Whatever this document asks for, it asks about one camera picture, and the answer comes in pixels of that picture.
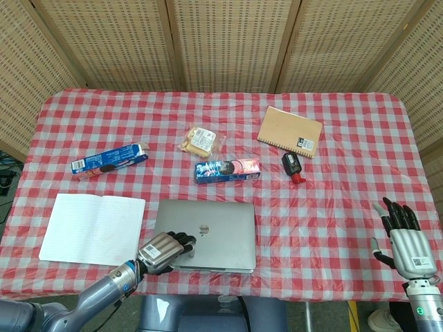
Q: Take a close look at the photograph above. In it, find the silver laptop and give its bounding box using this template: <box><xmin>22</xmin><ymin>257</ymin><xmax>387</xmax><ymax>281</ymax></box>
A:
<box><xmin>153</xmin><ymin>199</ymin><xmax>257</xmax><ymax>275</ymax></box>

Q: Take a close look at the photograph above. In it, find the brown spiral notebook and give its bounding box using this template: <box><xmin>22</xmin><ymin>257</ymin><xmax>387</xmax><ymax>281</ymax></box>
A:
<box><xmin>256</xmin><ymin>106</ymin><xmax>323</xmax><ymax>160</ymax></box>

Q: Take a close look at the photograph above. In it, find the blue and pink cookie box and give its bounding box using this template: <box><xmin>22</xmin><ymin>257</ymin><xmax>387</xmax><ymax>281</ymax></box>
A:
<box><xmin>194</xmin><ymin>157</ymin><xmax>262</xmax><ymax>184</ymax></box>

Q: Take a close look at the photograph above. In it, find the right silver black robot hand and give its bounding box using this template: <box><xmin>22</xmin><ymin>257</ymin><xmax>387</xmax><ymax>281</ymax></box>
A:
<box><xmin>370</xmin><ymin>196</ymin><xmax>439</xmax><ymax>283</ymax></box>

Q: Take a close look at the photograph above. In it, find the open white lined notebook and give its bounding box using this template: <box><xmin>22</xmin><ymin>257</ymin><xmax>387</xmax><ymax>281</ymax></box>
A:
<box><xmin>38</xmin><ymin>193</ymin><xmax>147</xmax><ymax>267</ymax></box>

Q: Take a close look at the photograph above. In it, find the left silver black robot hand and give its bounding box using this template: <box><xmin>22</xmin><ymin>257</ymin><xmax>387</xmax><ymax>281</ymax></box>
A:
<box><xmin>136</xmin><ymin>230</ymin><xmax>198</xmax><ymax>276</ymax></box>

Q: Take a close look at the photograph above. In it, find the clear packet of crackers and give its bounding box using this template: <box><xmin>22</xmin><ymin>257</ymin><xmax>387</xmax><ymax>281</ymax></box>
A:
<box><xmin>178</xmin><ymin>126</ymin><xmax>226</xmax><ymax>159</ymax></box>

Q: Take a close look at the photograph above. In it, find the black cables bundle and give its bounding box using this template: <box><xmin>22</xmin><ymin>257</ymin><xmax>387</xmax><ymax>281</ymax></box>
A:
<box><xmin>0</xmin><ymin>149</ymin><xmax>24</xmax><ymax>208</ymax></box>

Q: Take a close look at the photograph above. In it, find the white sneaker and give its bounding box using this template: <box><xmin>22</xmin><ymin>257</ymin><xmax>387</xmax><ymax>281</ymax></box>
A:
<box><xmin>366</xmin><ymin>306</ymin><xmax>404</xmax><ymax>332</ymax></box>

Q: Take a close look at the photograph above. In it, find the red white checkered tablecloth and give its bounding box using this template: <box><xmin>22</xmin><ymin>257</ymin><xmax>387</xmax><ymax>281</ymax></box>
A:
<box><xmin>0</xmin><ymin>88</ymin><xmax>443</xmax><ymax>304</ymax></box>

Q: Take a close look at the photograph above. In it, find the opened blue cookie box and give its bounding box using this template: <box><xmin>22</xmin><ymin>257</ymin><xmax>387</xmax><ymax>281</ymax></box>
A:
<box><xmin>71</xmin><ymin>142</ymin><xmax>150</xmax><ymax>180</ymax></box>

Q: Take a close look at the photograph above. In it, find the black bottle with red cap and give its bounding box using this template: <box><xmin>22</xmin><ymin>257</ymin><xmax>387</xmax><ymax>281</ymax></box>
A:
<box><xmin>281</xmin><ymin>151</ymin><xmax>307</xmax><ymax>185</ymax></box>

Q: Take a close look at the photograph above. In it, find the metal table leg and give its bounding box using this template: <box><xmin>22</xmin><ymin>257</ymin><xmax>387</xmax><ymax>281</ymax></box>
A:
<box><xmin>303</xmin><ymin>301</ymin><xmax>313</xmax><ymax>332</ymax></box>

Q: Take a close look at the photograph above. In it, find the woven bamboo screen panel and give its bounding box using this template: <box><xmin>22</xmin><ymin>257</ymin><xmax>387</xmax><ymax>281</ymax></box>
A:
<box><xmin>29</xmin><ymin>0</ymin><xmax>185</xmax><ymax>93</ymax></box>
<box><xmin>0</xmin><ymin>0</ymin><xmax>86</xmax><ymax>163</ymax></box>
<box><xmin>362</xmin><ymin>0</ymin><xmax>443</xmax><ymax>198</ymax></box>
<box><xmin>165</xmin><ymin>0</ymin><xmax>302</xmax><ymax>93</ymax></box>
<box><xmin>275</xmin><ymin>0</ymin><xmax>428</xmax><ymax>94</ymax></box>

